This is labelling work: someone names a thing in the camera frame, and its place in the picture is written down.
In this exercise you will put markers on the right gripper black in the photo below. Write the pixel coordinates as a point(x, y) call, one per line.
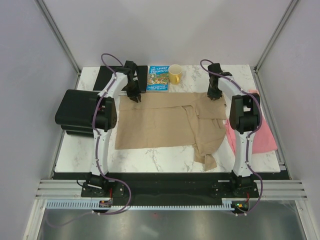
point(211, 94)

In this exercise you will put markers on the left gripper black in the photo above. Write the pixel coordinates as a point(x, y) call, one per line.
point(133, 96)

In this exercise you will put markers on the beige t shirt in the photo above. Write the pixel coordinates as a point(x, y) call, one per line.
point(174, 119)

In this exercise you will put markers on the black pink drawer unit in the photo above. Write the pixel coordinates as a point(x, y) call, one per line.
point(75, 112)

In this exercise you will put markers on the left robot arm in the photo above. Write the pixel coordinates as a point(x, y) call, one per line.
point(105, 113)

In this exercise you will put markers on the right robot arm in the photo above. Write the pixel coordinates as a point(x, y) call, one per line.
point(245, 116)

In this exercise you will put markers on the blue treehouse book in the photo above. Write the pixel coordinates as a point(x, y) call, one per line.
point(158, 78)

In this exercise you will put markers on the pink cube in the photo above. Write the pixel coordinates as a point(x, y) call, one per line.
point(253, 91)

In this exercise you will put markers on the black notebook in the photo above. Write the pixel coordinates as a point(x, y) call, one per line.
point(104, 76)

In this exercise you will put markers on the yellow mug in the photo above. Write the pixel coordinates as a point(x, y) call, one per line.
point(175, 74)

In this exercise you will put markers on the pink folded t shirt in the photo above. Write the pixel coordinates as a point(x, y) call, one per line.
point(263, 141)

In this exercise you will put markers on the right aluminium frame post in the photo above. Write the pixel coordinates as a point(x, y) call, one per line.
point(276, 33)

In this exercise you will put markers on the aluminium frame post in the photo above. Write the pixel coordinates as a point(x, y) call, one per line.
point(276, 33)
point(57, 34)

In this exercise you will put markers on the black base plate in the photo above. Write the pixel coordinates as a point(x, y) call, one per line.
point(169, 189)

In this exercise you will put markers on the aluminium front rail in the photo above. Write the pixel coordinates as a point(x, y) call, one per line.
point(272, 190)

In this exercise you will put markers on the left aluminium frame post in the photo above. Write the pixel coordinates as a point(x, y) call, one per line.
point(57, 34)

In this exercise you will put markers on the white cable duct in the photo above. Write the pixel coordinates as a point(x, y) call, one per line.
point(99, 205)

